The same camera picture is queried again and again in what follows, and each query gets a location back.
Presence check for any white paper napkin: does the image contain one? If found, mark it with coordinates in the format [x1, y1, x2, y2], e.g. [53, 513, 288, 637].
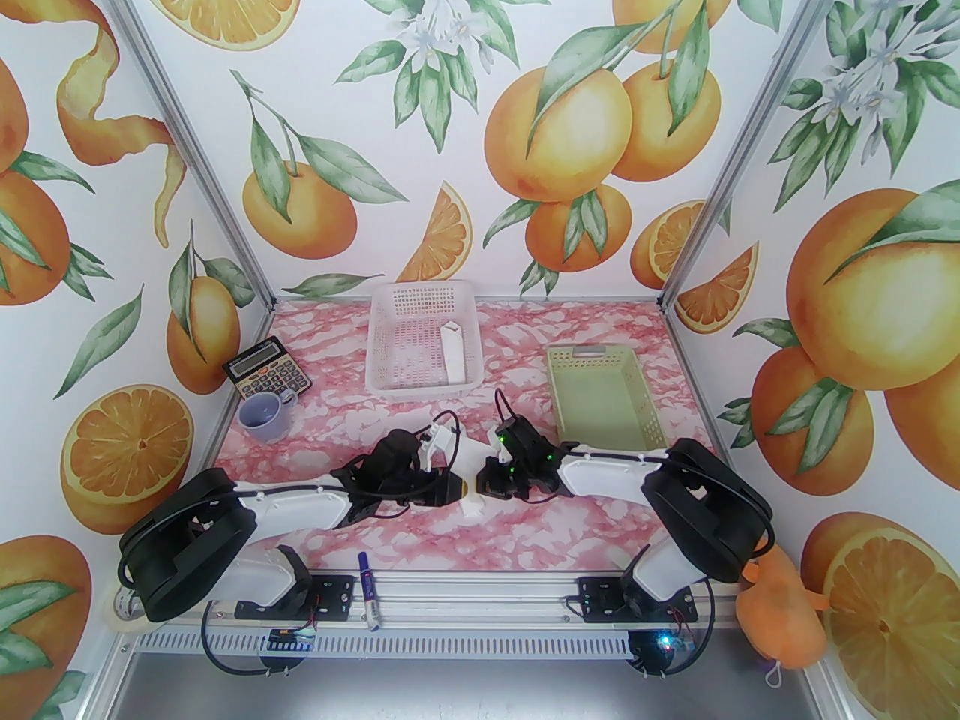
[431, 421, 490, 520]

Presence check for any rolled white napkin bundle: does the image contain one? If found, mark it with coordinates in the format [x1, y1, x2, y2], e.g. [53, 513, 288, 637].
[441, 319, 467, 386]

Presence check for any white masking tape roll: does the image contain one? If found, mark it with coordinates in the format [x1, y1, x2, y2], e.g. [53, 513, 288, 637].
[101, 586, 151, 632]

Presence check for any pale green plastic basket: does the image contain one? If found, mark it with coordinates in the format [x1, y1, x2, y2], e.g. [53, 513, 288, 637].
[546, 343, 668, 452]

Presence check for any blue white marker pen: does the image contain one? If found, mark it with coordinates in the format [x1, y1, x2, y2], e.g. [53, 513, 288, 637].
[358, 552, 382, 632]

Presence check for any white perforated plastic basket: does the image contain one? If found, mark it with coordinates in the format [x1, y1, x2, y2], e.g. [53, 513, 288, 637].
[365, 280, 485, 397]

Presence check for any purple ceramic mug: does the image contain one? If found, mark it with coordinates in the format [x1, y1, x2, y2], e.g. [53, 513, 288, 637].
[238, 389, 299, 444]

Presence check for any black gold desk calculator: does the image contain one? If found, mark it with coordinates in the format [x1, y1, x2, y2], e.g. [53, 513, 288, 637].
[223, 336, 314, 401]

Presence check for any small circuit board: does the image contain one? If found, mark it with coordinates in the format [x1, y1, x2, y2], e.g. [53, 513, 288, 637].
[268, 625, 317, 654]

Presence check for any black electronics module with LED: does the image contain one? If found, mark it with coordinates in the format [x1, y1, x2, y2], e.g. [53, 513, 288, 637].
[628, 627, 698, 679]

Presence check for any orange plush toy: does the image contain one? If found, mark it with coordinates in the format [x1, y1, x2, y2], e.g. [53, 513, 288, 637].
[735, 556, 832, 665]

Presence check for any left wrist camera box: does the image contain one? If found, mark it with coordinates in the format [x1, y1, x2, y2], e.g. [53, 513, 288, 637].
[418, 423, 460, 472]

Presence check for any black left camera cable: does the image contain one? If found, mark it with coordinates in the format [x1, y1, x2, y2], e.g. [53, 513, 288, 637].
[431, 411, 464, 470]

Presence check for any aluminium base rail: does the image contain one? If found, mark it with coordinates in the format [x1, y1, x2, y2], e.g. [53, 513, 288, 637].
[112, 571, 743, 658]

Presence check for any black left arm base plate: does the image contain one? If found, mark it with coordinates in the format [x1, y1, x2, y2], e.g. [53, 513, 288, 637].
[235, 573, 357, 622]

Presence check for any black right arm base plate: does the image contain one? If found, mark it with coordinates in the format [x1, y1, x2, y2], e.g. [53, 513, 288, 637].
[577, 578, 698, 624]

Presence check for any aluminium frame post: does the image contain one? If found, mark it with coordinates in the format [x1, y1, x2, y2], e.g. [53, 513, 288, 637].
[96, 0, 277, 313]
[658, 0, 862, 313]

